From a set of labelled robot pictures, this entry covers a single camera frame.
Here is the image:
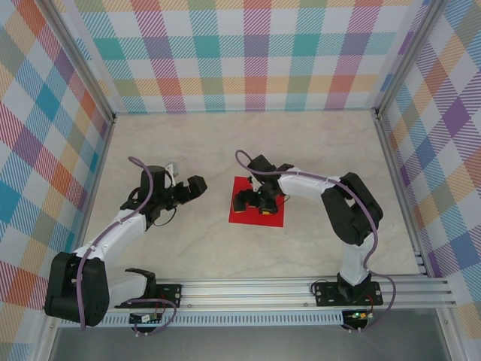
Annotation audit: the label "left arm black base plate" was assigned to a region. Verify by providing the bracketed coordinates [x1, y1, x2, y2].
[152, 282, 183, 309]

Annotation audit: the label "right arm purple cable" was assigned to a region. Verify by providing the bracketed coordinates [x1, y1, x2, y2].
[234, 149, 398, 335]

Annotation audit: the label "red cloth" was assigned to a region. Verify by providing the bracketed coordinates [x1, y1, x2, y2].
[228, 176, 286, 229]

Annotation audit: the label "left gripper thin black cable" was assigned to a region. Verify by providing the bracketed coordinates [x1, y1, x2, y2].
[152, 206, 178, 228]

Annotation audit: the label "aluminium frame leg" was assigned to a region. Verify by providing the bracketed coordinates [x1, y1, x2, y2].
[435, 306, 469, 361]
[32, 308, 63, 361]

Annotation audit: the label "grey sheet metal panel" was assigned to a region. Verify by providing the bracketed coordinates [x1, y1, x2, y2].
[48, 323, 452, 361]

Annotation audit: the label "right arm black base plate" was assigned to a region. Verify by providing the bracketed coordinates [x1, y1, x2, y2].
[313, 281, 383, 308]

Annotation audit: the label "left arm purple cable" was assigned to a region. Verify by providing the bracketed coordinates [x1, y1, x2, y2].
[74, 156, 178, 338]

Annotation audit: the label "long aluminium mounting rail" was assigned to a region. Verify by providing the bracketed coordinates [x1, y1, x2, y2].
[41, 277, 458, 311]

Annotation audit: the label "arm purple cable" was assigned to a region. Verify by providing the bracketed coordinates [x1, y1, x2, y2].
[74, 156, 178, 338]
[234, 149, 398, 335]

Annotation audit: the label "aluminium side rail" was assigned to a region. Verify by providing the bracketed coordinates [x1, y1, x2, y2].
[371, 108, 432, 278]
[66, 112, 118, 282]

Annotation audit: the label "aluminium corner post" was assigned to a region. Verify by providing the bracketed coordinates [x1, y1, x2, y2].
[40, 0, 118, 125]
[370, 0, 443, 120]

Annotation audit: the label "perforated metal cable tray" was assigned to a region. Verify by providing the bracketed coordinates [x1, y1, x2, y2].
[58, 314, 350, 327]

